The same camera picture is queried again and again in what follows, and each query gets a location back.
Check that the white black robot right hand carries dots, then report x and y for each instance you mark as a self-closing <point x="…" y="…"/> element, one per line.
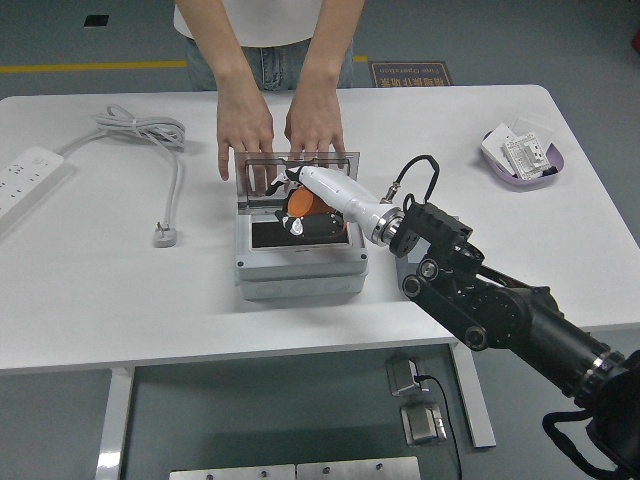
<point x="345" y="192"/>

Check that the person's right hand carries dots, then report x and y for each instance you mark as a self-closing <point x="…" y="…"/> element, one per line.
<point x="245" y="125"/>

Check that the person's left hand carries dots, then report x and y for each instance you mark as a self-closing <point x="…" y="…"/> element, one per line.
<point x="315" y="125"/>

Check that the orange cylinder battery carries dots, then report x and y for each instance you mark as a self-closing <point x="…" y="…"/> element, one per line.
<point x="305" y="202"/>

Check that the transparent hinged box lid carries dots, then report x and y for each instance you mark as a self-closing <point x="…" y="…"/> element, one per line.
<point x="240" y="175"/>

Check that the grey cube holder block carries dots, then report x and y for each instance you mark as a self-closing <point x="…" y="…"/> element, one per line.
<point x="400" y="267"/>

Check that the person's right forearm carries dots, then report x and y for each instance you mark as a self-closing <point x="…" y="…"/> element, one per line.
<point x="220" y="45"/>

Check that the person's left forearm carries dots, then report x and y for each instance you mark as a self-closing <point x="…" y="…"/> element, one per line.
<point x="330" y="45"/>

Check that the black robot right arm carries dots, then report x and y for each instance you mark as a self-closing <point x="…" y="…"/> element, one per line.
<point x="500" y="305"/>

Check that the grey plastic junction box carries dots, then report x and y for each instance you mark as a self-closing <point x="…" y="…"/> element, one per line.
<point x="300" y="272"/>

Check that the silver metal floor box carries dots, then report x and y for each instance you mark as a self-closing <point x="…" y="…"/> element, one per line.
<point x="422" y="425"/>
<point x="402" y="375"/>

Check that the person's torso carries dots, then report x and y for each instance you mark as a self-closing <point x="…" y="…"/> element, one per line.
<point x="272" y="30"/>

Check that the brown floor sign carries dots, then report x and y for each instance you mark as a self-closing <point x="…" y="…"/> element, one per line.
<point x="410" y="75"/>

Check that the white power plug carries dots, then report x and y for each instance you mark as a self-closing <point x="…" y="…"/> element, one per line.
<point x="165" y="239"/>

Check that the white square plate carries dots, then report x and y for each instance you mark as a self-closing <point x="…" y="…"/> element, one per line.
<point x="492" y="145"/>

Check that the yellow floor tape line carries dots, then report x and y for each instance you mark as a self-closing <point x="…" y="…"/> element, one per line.
<point x="75" y="67"/>

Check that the purple plastic tray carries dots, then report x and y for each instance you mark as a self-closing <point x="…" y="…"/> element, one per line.
<point x="525" y="184"/>

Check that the black square floor cover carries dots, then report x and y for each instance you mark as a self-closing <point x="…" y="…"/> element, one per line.
<point x="96" y="21"/>

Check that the white printed socket module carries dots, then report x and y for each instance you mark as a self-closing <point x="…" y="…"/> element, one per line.
<point x="525" y="155"/>

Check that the small black part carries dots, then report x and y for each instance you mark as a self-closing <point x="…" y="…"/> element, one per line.
<point x="550" y="171"/>

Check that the white power strip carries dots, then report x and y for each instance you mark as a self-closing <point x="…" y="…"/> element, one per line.
<point x="25" y="175"/>

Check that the white table leg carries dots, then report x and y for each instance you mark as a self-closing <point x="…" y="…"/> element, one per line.
<point x="472" y="400"/>
<point x="116" y="425"/>

